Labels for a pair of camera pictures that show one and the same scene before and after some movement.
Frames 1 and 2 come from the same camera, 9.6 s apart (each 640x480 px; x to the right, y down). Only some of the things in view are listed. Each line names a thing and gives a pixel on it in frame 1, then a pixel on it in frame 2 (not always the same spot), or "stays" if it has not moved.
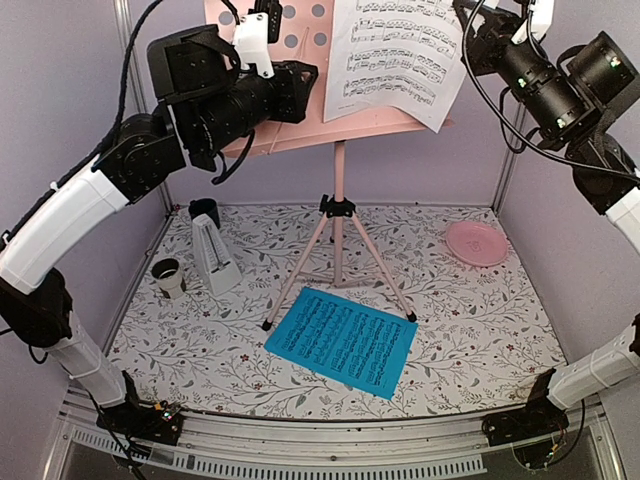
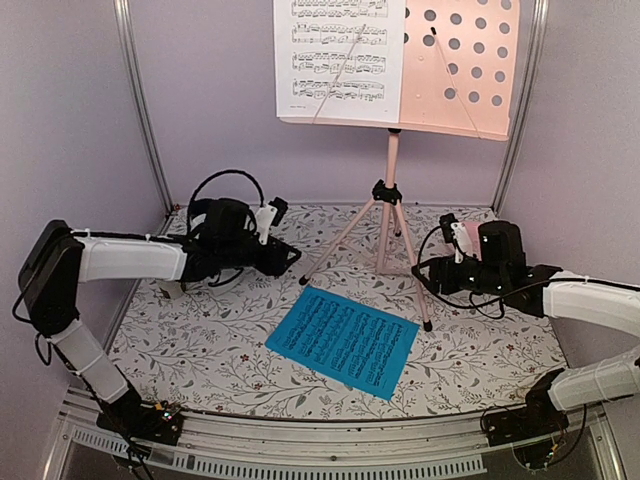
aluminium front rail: x=241 y=444 stays
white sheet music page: x=400 y=53 stays
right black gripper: x=482 y=43 -> x=445 y=268
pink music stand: x=305 y=30 -> x=459 y=60
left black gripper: x=295 y=95 -> x=275 y=262
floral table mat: x=482 y=335 stays
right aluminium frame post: x=519 y=116 stays
